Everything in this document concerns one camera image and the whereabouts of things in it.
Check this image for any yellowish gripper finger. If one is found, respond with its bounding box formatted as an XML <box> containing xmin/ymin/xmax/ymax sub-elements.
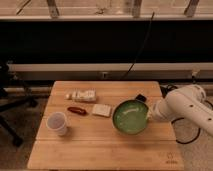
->
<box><xmin>146</xmin><ymin>110</ymin><xmax>152</xmax><ymax>120</ymax></box>

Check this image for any green ceramic bowl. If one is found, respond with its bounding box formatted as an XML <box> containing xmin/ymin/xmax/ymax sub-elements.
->
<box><xmin>112</xmin><ymin>100</ymin><xmax>149</xmax><ymax>135</ymax></box>

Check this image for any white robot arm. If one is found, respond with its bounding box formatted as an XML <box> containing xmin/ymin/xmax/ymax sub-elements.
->
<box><xmin>149</xmin><ymin>84</ymin><xmax>213</xmax><ymax>136</ymax></box>

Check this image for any black smartphone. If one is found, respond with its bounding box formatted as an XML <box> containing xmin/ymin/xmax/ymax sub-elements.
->
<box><xmin>135</xmin><ymin>94</ymin><xmax>147</xmax><ymax>102</ymax></box>

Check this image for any dark red chili pepper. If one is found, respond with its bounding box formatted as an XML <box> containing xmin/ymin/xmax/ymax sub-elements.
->
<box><xmin>67</xmin><ymin>107</ymin><xmax>87</xmax><ymax>116</ymax></box>

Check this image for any white plastic cup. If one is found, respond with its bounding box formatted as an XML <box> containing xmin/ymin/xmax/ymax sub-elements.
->
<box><xmin>46</xmin><ymin>112</ymin><xmax>68</xmax><ymax>136</ymax></box>

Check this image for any black office chair base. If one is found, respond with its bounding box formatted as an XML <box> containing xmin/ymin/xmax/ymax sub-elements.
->
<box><xmin>0</xmin><ymin>60</ymin><xmax>37</xmax><ymax>147</ymax></box>

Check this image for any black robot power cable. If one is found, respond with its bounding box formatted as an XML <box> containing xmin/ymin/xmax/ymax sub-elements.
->
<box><xmin>160</xmin><ymin>83</ymin><xmax>213</xmax><ymax>145</ymax></box>

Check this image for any black hanging cable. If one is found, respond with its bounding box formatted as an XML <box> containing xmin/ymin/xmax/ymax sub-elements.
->
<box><xmin>120</xmin><ymin>11</ymin><xmax>156</xmax><ymax>81</ymax></box>

